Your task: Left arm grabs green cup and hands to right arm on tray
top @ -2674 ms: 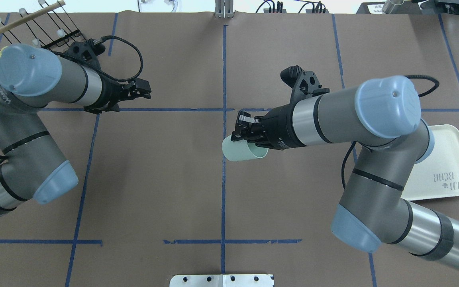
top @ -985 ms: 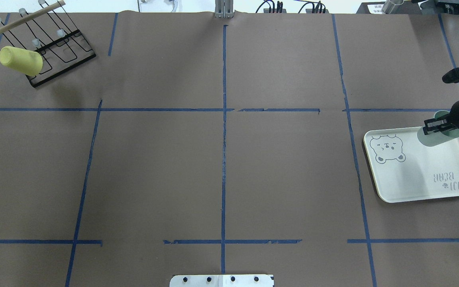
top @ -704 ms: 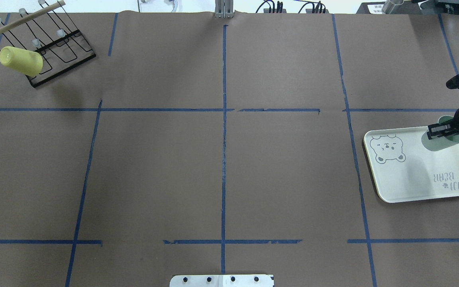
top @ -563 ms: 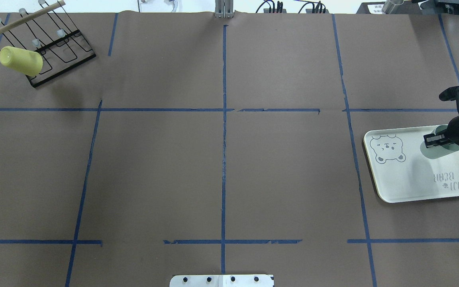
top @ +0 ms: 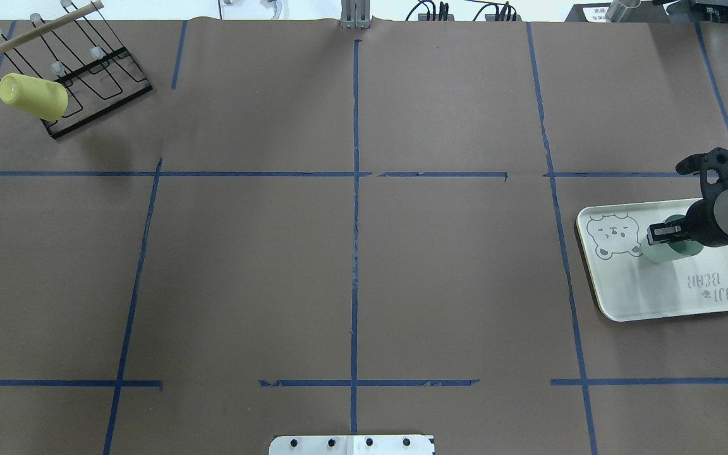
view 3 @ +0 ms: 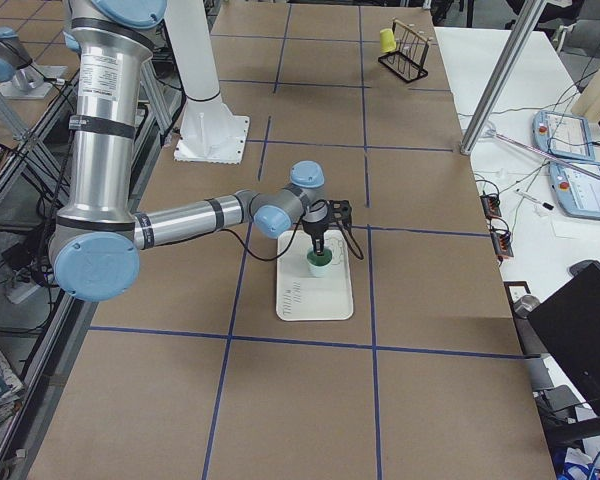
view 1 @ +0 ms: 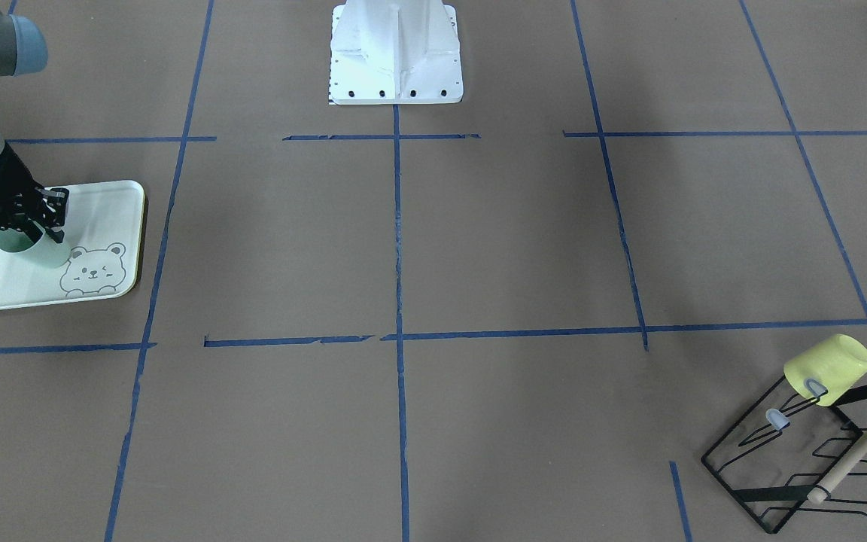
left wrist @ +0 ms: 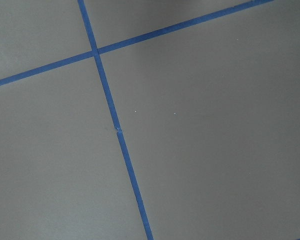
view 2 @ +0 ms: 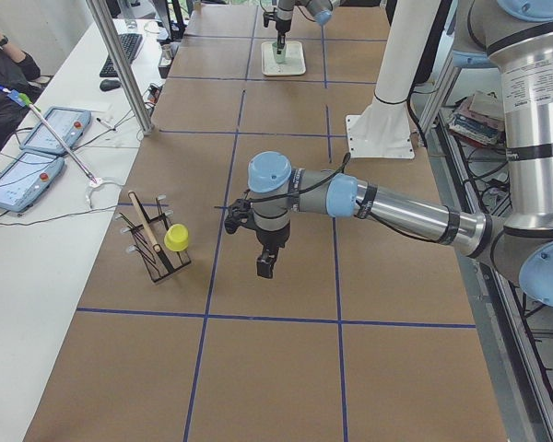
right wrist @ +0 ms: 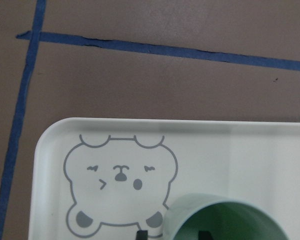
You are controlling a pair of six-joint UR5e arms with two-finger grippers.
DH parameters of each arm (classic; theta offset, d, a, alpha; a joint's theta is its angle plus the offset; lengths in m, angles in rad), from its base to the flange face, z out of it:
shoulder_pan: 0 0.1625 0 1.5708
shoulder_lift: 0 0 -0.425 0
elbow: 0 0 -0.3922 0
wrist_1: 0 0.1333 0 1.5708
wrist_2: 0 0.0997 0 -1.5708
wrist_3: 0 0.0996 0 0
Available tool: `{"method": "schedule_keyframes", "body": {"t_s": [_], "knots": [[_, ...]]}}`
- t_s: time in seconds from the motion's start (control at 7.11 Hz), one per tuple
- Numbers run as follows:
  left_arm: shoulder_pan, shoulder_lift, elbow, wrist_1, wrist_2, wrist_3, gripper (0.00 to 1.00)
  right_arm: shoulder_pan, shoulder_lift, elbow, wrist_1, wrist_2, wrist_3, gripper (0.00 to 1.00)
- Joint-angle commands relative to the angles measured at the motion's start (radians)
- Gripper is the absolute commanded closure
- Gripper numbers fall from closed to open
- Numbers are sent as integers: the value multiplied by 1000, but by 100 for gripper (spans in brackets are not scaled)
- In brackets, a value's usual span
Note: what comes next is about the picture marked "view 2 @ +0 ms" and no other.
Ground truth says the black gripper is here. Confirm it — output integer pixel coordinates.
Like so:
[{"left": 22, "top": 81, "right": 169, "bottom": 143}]
[
  {"left": 276, "top": 19, "right": 288, "bottom": 56},
  {"left": 256, "top": 225, "right": 289, "bottom": 278}
]

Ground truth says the aluminium frame post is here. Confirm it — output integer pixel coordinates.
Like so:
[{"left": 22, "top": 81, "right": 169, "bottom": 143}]
[{"left": 87, "top": 0, "right": 154, "bottom": 136}]

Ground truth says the pale green plastic cup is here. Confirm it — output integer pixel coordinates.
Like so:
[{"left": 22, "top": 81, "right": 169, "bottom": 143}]
[{"left": 272, "top": 41, "right": 287, "bottom": 64}]

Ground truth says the seated person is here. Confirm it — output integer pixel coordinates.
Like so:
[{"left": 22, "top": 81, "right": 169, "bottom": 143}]
[{"left": 0, "top": 31, "right": 41, "bottom": 150}]

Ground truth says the white bear print tray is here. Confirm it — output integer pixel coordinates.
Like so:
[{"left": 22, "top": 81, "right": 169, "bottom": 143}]
[{"left": 261, "top": 41, "right": 306, "bottom": 76}]

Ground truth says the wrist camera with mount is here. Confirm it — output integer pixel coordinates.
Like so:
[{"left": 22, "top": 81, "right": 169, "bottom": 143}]
[
  {"left": 224, "top": 199, "right": 257, "bottom": 235},
  {"left": 263, "top": 11, "right": 276, "bottom": 28}
]

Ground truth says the black wire cup rack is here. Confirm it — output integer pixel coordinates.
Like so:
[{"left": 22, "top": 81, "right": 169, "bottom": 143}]
[{"left": 115, "top": 191, "right": 192, "bottom": 284}]

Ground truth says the upper teach pendant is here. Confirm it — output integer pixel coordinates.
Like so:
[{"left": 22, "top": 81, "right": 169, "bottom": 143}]
[{"left": 20, "top": 106, "right": 92, "bottom": 156}]

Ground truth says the black computer mouse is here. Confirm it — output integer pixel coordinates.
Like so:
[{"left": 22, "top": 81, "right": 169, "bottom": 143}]
[{"left": 100, "top": 78, "right": 121, "bottom": 92}]

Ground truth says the black camera cable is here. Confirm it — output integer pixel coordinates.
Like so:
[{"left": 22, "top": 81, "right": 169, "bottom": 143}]
[{"left": 239, "top": 152, "right": 443, "bottom": 245}]

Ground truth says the teach pendant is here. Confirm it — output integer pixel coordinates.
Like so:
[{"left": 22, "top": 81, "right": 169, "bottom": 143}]
[
  {"left": 0, "top": 151, "right": 65, "bottom": 213},
  {"left": 20, "top": 106, "right": 92, "bottom": 156}
]

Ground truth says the white camera pole base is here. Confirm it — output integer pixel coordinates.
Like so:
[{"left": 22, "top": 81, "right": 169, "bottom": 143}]
[{"left": 346, "top": 0, "right": 441, "bottom": 159}]

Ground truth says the stack of books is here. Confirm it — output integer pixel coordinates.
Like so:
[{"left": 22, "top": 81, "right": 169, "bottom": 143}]
[{"left": 448, "top": 91, "right": 505, "bottom": 146}]

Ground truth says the yellow plastic cup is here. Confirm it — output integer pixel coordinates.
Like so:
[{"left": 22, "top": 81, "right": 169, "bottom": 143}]
[{"left": 164, "top": 224, "right": 190, "bottom": 252}]

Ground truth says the black keyboard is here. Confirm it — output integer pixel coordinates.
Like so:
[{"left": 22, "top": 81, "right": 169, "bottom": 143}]
[{"left": 99, "top": 32, "right": 145, "bottom": 78}]

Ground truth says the lower teach pendant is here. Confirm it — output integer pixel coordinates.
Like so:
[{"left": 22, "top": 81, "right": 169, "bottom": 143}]
[{"left": 0, "top": 151, "right": 65, "bottom": 213}]

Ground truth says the metal cup on desk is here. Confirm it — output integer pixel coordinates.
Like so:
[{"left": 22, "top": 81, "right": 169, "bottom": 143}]
[{"left": 159, "top": 44, "right": 173, "bottom": 66}]

